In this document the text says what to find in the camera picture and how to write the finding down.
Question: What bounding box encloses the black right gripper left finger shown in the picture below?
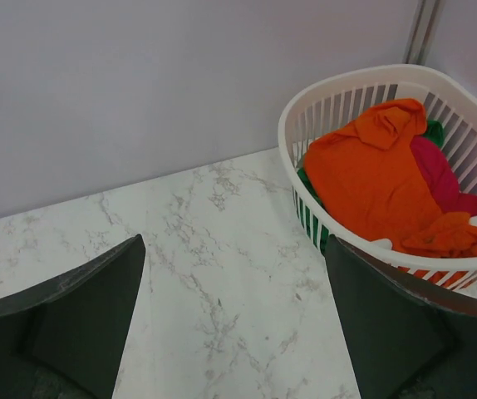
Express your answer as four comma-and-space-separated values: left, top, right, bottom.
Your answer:
0, 234, 145, 398

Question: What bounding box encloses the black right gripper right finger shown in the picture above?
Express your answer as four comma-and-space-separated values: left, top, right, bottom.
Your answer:
324, 235, 477, 398

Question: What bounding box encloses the orange t shirt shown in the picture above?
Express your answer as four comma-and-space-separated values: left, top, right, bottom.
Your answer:
303, 98, 477, 258

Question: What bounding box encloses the magenta t shirt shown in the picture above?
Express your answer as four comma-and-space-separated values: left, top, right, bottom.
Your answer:
411, 135, 477, 216

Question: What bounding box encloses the white plastic laundry basket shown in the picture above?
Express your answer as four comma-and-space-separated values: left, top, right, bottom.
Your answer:
278, 64, 477, 291

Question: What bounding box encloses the green t shirt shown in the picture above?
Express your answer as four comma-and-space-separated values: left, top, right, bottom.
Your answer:
298, 120, 445, 207

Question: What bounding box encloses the metal corner post right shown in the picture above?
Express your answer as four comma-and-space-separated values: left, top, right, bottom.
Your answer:
403, 0, 440, 65

